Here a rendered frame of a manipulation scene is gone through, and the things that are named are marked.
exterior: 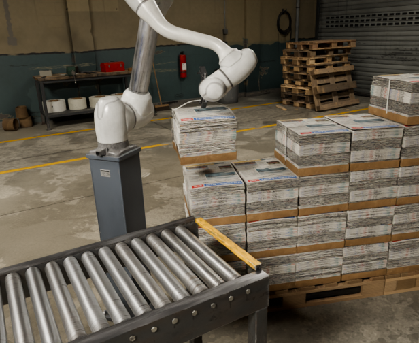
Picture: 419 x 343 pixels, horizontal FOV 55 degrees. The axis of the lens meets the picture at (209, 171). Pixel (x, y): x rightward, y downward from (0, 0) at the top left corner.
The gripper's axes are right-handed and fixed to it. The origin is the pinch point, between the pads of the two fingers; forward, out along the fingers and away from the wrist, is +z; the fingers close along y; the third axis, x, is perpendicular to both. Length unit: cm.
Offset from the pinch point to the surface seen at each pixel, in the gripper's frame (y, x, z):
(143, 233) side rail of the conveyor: 55, -33, -54
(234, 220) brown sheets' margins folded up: 69, 13, -15
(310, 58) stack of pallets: -22, 301, 556
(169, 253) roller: 57, -25, -72
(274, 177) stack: 48, 36, -13
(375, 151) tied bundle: 36, 90, -18
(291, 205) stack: 64, 45, -15
